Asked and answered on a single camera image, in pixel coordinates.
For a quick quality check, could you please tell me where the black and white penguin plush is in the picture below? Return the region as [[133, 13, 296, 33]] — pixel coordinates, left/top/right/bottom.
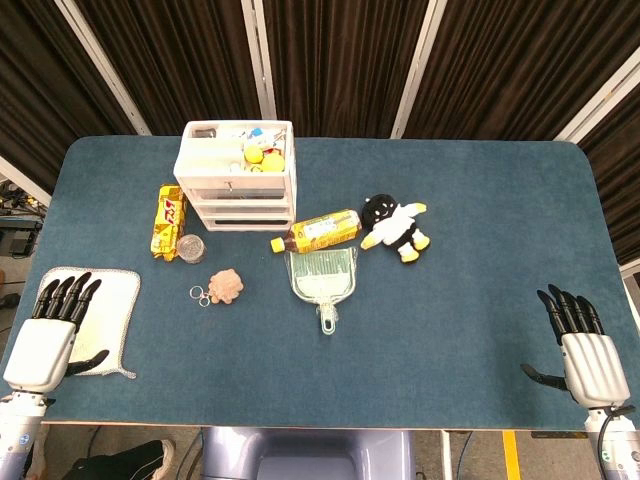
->
[[359, 193, 432, 265]]

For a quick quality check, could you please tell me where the white frame post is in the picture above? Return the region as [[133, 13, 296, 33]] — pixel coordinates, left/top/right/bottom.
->
[[0, 154, 52, 207], [53, 0, 152, 137], [240, 0, 279, 122], [553, 47, 640, 144], [389, 0, 448, 140]]

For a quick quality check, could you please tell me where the left black-fingered robot hand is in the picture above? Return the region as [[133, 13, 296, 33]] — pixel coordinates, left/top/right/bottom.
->
[[2, 271, 110, 395]]

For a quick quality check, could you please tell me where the grey-purple robot base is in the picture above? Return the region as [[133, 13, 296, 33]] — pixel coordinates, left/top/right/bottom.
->
[[199, 425, 416, 480]]

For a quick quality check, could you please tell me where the yellow snack package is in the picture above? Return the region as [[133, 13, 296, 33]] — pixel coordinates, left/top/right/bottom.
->
[[150, 183, 189, 262]]

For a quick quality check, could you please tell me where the yellow floor tape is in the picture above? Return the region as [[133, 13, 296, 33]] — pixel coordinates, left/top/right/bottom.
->
[[502, 430, 522, 480]]

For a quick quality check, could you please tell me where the light green dustpan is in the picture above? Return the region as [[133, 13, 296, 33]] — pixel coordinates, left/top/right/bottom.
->
[[284, 245, 360, 336]]

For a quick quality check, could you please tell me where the black equipment with cables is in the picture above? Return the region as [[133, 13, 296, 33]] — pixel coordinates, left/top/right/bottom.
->
[[0, 179, 47, 259]]

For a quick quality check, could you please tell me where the person's black trousers and shoe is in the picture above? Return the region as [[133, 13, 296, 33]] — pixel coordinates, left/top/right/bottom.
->
[[62, 438, 177, 480]]

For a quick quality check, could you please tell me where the small clear plastic jar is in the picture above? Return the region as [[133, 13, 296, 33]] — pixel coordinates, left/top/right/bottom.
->
[[175, 233, 206, 264]]

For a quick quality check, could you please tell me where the white plastic drawer unit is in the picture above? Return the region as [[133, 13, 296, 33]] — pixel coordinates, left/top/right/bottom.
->
[[172, 119, 298, 233]]

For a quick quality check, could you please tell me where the blue table mat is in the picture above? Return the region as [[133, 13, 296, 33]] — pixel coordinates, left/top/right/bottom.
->
[[0, 135, 637, 431]]

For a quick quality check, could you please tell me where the white cloth with stitched edge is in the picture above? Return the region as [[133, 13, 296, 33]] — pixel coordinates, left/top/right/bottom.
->
[[38, 266, 142, 380]]

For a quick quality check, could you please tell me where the yellow-label tea bottle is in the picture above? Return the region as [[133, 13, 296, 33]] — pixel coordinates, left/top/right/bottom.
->
[[270, 208, 363, 254]]

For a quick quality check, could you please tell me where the right black-fingered robot hand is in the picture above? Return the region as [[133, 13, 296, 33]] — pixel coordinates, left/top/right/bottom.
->
[[519, 283, 632, 409]]

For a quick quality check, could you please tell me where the dark brown curtain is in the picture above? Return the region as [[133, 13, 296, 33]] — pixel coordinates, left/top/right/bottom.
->
[[0, 0, 640, 266]]

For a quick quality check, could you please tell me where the plush keychain toy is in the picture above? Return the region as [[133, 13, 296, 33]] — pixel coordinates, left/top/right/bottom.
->
[[188, 268, 245, 307]]

